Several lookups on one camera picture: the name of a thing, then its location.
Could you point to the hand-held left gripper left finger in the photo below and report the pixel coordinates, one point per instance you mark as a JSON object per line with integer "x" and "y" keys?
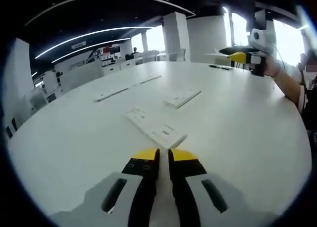
{"x": 143, "y": 167}

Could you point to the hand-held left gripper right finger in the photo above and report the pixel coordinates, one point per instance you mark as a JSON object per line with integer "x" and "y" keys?
{"x": 185, "y": 167}

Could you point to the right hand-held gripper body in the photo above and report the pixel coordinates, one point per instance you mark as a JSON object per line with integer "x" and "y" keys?
{"x": 258, "y": 39}

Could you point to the white socket holder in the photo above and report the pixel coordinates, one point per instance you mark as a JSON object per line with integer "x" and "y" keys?
{"x": 141, "y": 118}

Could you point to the white socket panel with openings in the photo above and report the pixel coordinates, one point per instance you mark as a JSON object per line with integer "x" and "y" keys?
{"x": 180, "y": 100}

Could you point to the person's right hand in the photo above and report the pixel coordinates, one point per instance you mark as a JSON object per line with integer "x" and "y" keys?
{"x": 270, "y": 66}

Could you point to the thin black object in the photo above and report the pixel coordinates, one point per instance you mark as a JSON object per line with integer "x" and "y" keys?
{"x": 220, "y": 67}

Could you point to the white office chair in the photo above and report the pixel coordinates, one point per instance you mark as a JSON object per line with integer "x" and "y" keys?
{"x": 178, "y": 55}

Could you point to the narrow white pillar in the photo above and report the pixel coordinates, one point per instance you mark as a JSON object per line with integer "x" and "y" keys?
{"x": 175, "y": 36}

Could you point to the white low cabinet row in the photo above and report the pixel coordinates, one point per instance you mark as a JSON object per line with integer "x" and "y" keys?
{"x": 116, "y": 67}

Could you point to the ceiling light strip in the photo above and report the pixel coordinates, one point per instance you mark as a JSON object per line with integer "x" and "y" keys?
{"x": 111, "y": 30}
{"x": 86, "y": 47}

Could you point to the white ceiling vent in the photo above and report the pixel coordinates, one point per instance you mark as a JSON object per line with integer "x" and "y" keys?
{"x": 78, "y": 45}

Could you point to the wide white pillar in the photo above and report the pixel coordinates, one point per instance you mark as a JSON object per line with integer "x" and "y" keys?
{"x": 17, "y": 75}

